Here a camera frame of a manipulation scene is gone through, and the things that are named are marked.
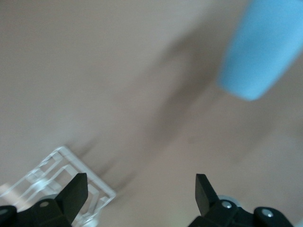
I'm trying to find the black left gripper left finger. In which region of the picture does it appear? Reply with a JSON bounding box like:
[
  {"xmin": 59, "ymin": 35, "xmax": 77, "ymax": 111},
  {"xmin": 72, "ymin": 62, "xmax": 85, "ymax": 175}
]
[{"xmin": 0, "ymin": 173, "xmax": 89, "ymax": 227}]

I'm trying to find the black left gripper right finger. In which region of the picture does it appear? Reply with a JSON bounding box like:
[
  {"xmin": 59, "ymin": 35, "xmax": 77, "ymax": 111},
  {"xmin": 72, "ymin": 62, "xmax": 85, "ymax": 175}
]
[{"xmin": 187, "ymin": 174, "xmax": 294, "ymax": 227}]

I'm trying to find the blue cup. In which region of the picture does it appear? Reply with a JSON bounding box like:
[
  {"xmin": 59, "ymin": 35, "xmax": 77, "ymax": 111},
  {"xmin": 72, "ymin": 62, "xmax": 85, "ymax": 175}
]
[{"xmin": 217, "ymin": 0, "xmax": 303, "ymax": 102}]

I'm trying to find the brown table cover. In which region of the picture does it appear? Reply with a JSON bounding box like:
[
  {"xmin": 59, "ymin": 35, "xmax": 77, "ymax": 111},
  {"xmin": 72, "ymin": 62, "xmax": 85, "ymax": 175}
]
[{"xmin": 0, "ymin": 0, "xmax": 303, "ymax": 227}]

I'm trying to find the white wire cup rack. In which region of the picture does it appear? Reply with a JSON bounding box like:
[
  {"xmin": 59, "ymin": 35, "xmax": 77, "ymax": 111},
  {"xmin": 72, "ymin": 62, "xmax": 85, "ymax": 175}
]
[{"xmin": 0, "ymin": 145, "xmax": 117, "ymax": 227}]

